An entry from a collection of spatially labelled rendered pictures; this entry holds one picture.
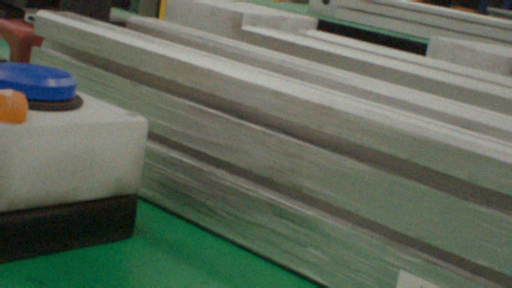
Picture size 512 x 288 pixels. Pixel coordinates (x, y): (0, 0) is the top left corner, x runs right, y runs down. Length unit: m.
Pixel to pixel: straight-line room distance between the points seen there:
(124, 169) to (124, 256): 0.04
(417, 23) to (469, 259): 1.89
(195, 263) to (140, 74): 0.13
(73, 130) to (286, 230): 0.11
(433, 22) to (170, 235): 1.81
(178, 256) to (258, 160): 0.06
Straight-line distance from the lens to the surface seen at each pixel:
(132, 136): 0.37
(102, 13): 0.59
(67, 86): 0.37
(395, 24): 2.22
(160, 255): 0.38
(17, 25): 0.56
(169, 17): 0.71
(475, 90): 0.54
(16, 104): 0.34
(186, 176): 0.42
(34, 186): 0.35
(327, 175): 0.36
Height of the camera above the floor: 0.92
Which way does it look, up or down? 13 degrees down
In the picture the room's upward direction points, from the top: 10 degrees clockwise
